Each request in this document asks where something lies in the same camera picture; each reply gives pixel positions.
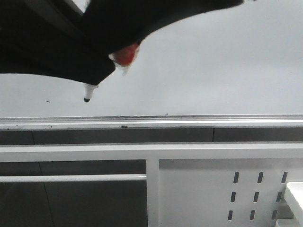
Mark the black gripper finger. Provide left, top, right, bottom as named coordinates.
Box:
left=80, top=0, right=243, bottom=53
left=0, top=0, right=115, bottom=85

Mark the white whiteboard with aluminium frame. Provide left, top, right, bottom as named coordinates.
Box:
left=0, top=0, right=303, bottom=130

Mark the white perforated metal stand frame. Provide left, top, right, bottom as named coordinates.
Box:
left=0, top=142, right=303, bottom=227

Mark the white plastic marker tray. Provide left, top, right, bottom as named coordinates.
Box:
left=275, top=182, right=303, bottom=227

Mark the white whiteboard marker red end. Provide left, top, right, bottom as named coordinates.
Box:
left=83, top=43, right=140, bottom=103

